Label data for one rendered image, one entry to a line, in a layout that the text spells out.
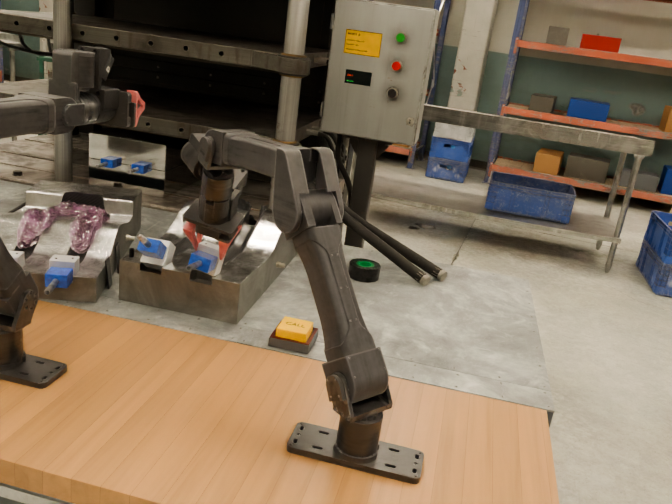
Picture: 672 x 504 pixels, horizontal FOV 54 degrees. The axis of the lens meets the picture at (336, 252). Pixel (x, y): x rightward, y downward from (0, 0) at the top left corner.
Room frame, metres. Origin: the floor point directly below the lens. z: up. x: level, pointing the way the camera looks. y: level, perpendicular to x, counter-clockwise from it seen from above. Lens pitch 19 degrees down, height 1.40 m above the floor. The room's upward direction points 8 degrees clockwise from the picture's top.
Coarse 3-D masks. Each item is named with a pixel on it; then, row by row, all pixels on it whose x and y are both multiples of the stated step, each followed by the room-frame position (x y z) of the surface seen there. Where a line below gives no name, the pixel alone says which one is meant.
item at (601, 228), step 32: (480, 128) 4.56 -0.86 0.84; (512, 128) 4.52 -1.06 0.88; (544, 128) 4.48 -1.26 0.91; (576, 128) 5.05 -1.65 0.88; (352, 160) 4.81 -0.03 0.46; (640, 160) 4.39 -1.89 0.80; (384, 192) 4.82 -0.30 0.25; (416, 192) 4.98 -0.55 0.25; (448, 192) 5.14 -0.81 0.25; (512, 224) 4.53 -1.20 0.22; (544, 224) 4.53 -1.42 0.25; (576, 224) 4.64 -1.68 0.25; (608, 224) 4.75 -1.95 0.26; (608, 256) 4.41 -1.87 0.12
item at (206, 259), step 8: (200, 248) 1.24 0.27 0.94; (208, 248) 1.24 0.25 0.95; (216, 248) 1.25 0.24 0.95; (192, 256) 1.20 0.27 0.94; (200, 256) 1.20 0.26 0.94; (208, 256) 1.22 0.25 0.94; (216, 256) 1.24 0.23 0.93; (224, 256) 1.27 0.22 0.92; (192, 264) 1.16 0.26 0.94; (200, 264) 1.19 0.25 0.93; (208, 264) 1.20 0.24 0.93; (216, 264) 1.23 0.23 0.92; (208, 272) 1.20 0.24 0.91; (216, 272) 1.24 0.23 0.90
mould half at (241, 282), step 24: (264, 216) 1.55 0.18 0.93; (168, 240) 1.43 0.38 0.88; (216, 240) 1.46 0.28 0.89; (264, 240) 1.47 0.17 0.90; (288, 240) 1.57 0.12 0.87; (120, 264) 1.26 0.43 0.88; (168, 264) 1.27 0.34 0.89; (240, 264) 1.33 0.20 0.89; (264, 264) 1.38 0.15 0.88; (120, 288) 1.26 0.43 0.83; (144, 288) 1.25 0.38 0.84; (168, 288) 1.24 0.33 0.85; (192, 288) 1.23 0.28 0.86; (216, 288) 1.22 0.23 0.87; (240, 288) 1.22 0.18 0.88; (264, 288) 1.40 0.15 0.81; (192, 312) 1.23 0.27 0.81; (216, 312) 1.22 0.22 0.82; (240, 312) 1.23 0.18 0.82
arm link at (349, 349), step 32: (320, 192) 0.98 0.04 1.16; (320, 224) 0.96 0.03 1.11; (320, 256) 0.92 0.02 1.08; (320, 288) 0.91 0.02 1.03; (352, 288) 0.91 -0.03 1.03; (320, 320) 0.90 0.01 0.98; (352, 320) 0.88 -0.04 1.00; (352, 352) 0.85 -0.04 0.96; (352, 384) 0.82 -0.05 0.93; (384, 384) 0.85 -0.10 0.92
